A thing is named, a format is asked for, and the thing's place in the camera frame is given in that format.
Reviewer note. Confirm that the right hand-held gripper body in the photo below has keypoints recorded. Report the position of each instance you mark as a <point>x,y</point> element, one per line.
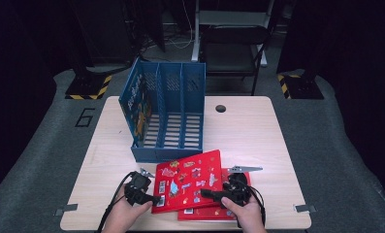
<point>238,191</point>

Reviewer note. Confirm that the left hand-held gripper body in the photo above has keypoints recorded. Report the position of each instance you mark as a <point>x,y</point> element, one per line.
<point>138,189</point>

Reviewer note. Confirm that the red picture book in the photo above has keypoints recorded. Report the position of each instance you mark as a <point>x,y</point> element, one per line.
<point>186,174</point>
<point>206,213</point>

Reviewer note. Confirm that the blue cartoon picture book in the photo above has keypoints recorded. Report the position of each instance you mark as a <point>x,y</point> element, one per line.
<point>136,106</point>

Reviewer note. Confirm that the blue plastic file rack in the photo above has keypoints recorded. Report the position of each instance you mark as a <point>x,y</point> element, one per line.
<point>193,97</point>

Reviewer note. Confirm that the person's right hand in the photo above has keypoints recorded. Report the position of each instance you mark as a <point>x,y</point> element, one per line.
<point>248,216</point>

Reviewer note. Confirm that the person's left hand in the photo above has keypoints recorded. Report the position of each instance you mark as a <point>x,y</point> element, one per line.
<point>122,216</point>

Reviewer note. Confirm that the grey tape piece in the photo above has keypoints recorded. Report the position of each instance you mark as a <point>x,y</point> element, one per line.
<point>304,208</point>
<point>65,208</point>

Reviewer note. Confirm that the black yellow-striped stand base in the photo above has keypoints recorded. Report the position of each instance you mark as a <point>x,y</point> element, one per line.
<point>86,87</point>
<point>304,89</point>

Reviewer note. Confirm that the black folding chair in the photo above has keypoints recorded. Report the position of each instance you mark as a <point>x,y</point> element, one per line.
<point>232,35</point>

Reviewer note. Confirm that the dark curtain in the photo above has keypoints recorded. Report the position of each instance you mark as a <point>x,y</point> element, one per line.
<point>368,81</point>
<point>12,81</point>

